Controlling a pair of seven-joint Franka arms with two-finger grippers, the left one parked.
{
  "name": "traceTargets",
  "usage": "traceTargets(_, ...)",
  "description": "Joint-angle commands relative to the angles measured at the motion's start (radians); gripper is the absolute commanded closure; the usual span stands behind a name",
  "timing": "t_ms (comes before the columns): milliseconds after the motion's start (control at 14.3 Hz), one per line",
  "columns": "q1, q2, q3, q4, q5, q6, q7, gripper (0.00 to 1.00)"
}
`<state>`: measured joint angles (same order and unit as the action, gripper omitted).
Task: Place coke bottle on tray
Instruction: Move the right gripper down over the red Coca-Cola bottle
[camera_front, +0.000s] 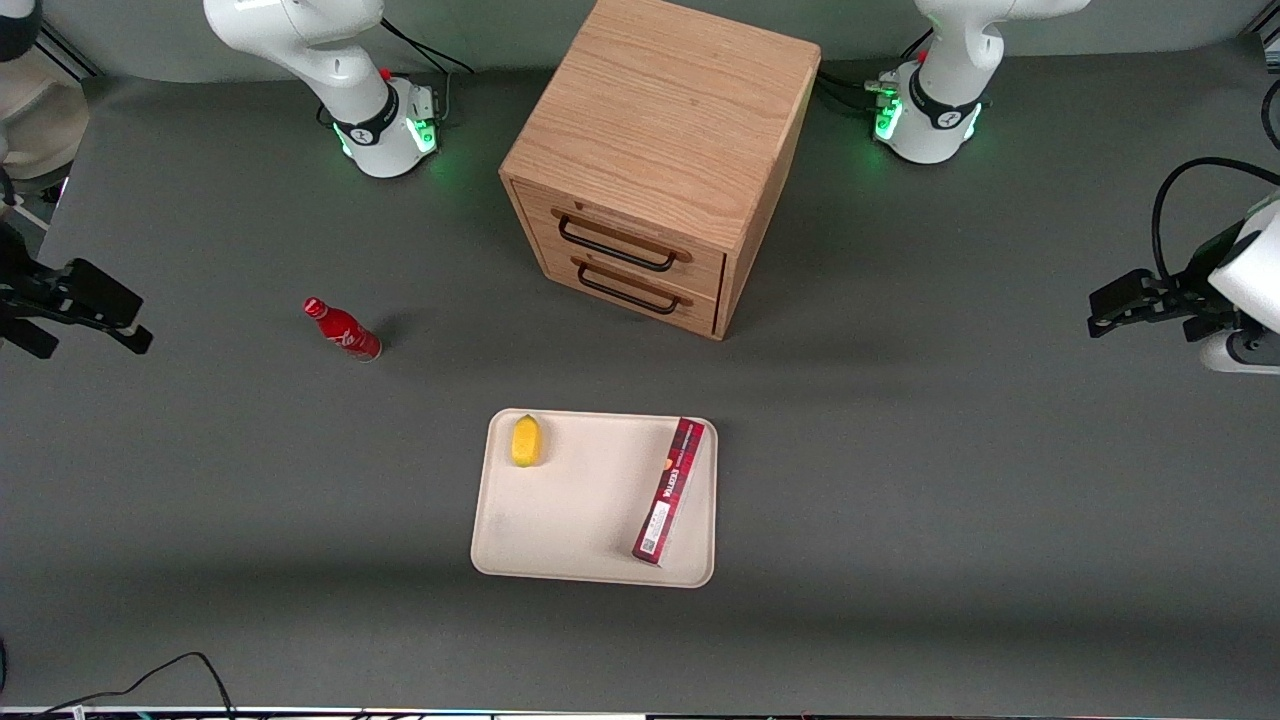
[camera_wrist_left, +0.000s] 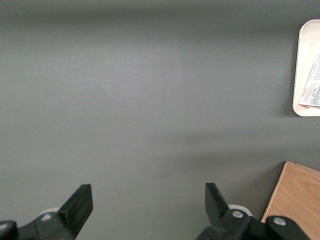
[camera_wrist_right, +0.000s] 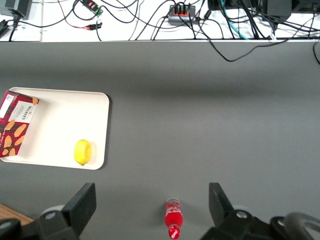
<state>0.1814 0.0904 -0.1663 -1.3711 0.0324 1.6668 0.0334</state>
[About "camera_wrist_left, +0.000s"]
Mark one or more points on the light wooden board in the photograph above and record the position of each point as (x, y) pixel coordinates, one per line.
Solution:
(295, 195)

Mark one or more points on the cream plastic tray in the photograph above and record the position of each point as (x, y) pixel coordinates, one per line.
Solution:
(306, 75)

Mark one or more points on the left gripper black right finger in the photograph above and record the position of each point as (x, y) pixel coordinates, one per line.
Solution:
(216, 205)

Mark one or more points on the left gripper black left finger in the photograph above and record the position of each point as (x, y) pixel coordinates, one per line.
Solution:
(75, 210)

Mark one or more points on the red cookie box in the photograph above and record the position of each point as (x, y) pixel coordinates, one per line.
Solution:
(313, 85)

